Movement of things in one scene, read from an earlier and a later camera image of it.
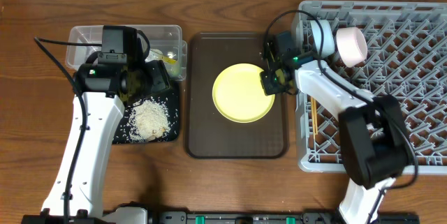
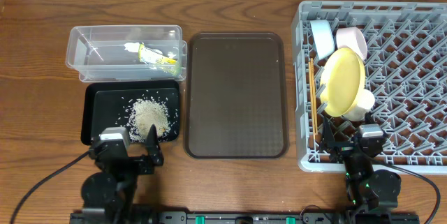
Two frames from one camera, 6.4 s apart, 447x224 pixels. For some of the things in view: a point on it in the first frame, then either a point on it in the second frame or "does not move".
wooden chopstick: x=312 y=112 does not move
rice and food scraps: x=149 y=120 does not move
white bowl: x=352 y=45 does not move
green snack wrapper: x=169 y=62 does not move
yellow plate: x=238 y=93 -> x=342 y=81
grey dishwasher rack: x=406 y=59 does not move
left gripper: x=154 y=77 -> x=132 y=163
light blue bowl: x=328 y=44 does not move
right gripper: x=273 y=50 -> x=344 y=149
